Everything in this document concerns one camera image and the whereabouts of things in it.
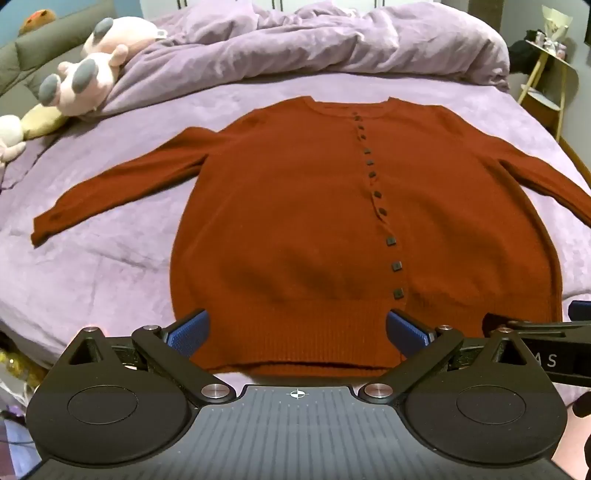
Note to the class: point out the pink plush toy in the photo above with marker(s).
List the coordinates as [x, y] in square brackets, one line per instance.
[87, 78]

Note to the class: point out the yellow side table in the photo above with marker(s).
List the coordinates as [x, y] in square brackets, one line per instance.
[556, 78]

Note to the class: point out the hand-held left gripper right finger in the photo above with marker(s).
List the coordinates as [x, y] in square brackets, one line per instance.
[408, 333]

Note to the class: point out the white plush toy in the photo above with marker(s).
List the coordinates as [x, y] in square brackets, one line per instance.
[9, 136]

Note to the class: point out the pale wrapped bouquet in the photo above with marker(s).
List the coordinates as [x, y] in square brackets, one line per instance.
[556, 21]

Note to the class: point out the yellow plush toy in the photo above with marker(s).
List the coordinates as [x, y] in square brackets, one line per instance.
[44, 122]

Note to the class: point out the red knit cardigan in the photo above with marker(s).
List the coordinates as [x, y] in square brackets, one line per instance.
[300, 221]

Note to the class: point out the black cloth pile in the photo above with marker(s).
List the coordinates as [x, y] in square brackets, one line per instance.
[524, 53]

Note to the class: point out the yellow crinkled bag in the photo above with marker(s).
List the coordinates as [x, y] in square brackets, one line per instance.
[18, 367]

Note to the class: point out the purple duvet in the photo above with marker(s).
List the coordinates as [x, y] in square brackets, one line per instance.
[300, 41]

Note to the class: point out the orange plush toy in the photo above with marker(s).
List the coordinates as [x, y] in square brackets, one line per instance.
[37, 21]

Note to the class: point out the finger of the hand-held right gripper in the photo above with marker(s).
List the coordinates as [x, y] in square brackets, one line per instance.
[545, 326]
[581, 310]

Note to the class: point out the grey padded headboard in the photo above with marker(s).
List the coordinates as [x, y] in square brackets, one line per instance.
[27, 55]

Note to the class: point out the purple bed sheet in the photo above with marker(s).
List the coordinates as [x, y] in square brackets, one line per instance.
[101, 267]

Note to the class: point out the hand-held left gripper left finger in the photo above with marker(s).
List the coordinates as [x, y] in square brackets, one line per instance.
[187, 332]

